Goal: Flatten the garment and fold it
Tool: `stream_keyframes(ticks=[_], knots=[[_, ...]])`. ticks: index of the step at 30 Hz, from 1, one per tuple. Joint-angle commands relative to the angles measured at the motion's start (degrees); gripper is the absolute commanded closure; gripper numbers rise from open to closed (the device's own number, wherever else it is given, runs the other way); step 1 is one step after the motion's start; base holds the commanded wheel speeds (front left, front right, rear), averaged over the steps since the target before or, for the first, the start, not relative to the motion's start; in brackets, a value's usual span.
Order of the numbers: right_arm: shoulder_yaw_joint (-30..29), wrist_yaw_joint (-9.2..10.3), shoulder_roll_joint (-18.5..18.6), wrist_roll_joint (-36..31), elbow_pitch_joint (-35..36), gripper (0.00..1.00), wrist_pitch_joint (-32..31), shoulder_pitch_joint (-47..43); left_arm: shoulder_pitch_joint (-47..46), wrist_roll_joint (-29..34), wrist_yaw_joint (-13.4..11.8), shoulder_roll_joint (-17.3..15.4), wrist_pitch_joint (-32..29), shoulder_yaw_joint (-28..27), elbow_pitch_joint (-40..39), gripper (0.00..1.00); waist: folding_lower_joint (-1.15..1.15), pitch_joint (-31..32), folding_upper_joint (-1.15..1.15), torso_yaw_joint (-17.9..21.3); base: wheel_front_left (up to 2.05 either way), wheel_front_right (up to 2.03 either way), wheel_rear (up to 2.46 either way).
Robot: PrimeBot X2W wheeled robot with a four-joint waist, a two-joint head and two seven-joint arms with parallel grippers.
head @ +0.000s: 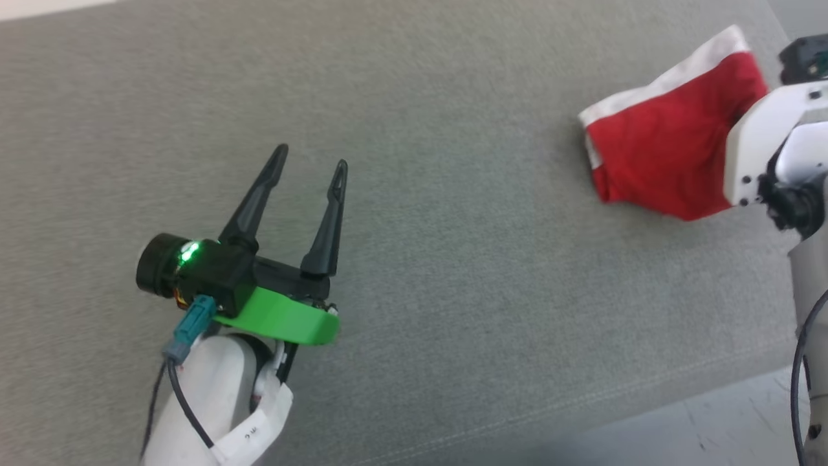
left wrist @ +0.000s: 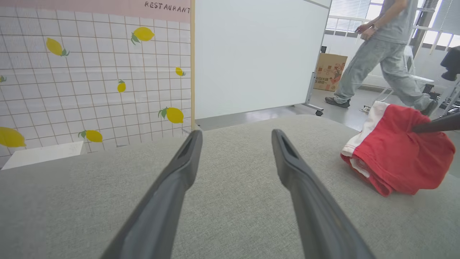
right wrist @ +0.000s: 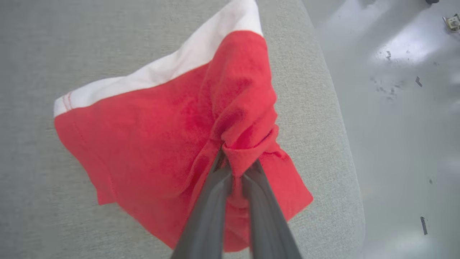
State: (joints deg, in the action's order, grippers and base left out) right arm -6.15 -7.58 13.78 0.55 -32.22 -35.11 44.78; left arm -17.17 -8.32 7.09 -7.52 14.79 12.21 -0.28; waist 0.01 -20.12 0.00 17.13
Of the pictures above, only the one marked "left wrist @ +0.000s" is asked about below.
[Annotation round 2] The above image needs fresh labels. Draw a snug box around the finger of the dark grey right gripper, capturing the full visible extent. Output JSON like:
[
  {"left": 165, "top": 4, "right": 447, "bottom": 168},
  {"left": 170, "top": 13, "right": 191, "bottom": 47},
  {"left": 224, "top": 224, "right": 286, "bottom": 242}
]
[{"left": 411, "top": 112, "right": 460, "bottom": 134}]

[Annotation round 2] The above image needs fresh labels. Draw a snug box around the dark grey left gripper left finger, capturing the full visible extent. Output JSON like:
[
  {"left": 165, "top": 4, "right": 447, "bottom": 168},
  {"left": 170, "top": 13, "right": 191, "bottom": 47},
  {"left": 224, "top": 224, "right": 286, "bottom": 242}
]
[{"left": 101, "top": 130, "right": 203, "bottom": 259}]

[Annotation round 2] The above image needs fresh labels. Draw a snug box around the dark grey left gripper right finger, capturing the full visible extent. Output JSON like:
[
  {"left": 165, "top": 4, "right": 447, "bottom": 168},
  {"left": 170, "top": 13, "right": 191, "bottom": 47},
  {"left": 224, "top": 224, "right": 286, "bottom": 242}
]
[{"left": 271, "top": 129, "right": 375, "bottom": 259}]

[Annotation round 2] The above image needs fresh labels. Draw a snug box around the red garment with white trim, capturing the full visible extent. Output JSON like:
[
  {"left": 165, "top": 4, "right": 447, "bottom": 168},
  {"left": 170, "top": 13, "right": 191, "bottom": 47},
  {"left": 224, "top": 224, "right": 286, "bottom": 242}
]
[{"left": 340, "top": 101, "right": 456, "bottom": 197}]

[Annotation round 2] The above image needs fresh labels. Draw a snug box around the white chair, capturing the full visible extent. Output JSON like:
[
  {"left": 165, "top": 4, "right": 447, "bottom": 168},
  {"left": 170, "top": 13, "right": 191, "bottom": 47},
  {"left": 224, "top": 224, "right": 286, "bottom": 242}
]
[{"left": 376, "top": 45, "right": 436, "bottom": 103}]

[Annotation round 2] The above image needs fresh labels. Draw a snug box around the person in grey clothes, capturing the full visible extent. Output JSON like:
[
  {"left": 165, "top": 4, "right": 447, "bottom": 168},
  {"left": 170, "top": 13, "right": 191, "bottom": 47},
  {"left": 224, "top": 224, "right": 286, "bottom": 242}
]
[{"left": 325, "top": 0, "right": 439, "bottom": 116}]

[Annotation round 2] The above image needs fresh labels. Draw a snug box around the printed cardboard box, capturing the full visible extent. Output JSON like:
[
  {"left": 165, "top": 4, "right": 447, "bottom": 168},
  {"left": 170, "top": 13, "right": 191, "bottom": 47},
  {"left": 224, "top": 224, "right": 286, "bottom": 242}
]
[{"left": 313, "top": 53, "right": 348, "bottom": 92}]

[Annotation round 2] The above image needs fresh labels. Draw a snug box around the lemon-print partition screen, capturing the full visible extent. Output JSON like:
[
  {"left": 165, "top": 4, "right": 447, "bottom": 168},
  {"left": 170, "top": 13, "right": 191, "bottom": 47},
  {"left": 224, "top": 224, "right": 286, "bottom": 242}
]
[{"left": 0, "top": 0, "right": 197, "bottom": 169}]

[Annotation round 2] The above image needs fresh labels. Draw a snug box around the white rolling whiteboard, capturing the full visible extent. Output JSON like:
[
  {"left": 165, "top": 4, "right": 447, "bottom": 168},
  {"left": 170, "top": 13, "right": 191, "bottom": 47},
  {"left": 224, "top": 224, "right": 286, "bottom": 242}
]
[{"left": 194, "top": 0, "right": 332, "bottom": 120}]

